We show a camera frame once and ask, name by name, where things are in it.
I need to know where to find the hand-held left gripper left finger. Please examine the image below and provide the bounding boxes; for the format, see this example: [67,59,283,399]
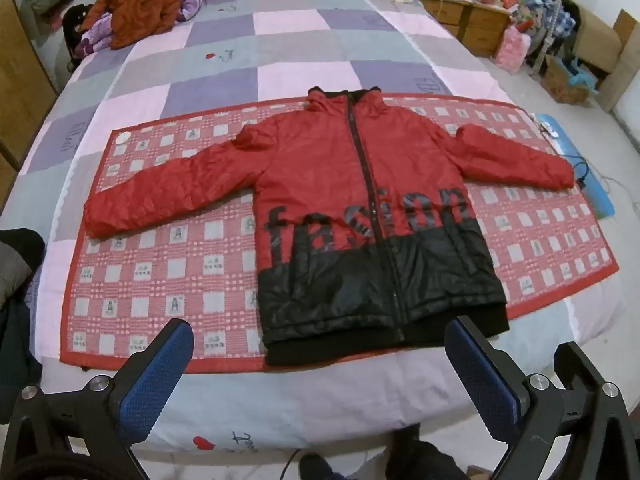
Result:
[0,318,195,480]

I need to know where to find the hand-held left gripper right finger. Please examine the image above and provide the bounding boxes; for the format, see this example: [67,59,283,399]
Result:
[444,316,640,480]

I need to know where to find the red and black padded jacket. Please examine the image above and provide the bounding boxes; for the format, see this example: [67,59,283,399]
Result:
[82,86,576,367]

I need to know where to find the dark clothes pile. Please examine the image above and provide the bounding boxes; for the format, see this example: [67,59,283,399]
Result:
[0,227,50,413]

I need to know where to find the person's dark clothing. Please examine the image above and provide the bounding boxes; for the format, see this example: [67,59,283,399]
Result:
[299,422,473,480]

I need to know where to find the red checked blanket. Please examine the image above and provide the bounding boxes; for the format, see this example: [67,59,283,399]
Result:
[59,94,620,375]

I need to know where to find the blue mat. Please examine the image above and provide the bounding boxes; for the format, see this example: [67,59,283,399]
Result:
[531,112,616,220]

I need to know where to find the small cardboard box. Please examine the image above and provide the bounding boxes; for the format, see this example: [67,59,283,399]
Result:
[541,54,592,107]

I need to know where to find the pink bag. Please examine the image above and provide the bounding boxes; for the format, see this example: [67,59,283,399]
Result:
[492,26,532,72]

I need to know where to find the large cardboard box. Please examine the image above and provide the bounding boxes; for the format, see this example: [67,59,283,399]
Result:
[572,7,640,113]

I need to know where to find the black chair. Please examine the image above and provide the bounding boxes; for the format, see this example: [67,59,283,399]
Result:
[61,4,92,70]

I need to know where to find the wooden nightstand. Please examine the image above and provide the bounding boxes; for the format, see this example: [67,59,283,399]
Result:
[416,0,513,58]

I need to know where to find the pink purple patchwork bed sheet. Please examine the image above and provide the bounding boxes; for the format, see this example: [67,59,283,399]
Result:
[0,0,608,463]

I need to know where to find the orange-brown jacket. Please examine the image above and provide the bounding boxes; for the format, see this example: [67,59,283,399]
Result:
[80,0,181,51]

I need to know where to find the black cable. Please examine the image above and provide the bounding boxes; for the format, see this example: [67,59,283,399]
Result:
[569,156,593,188]

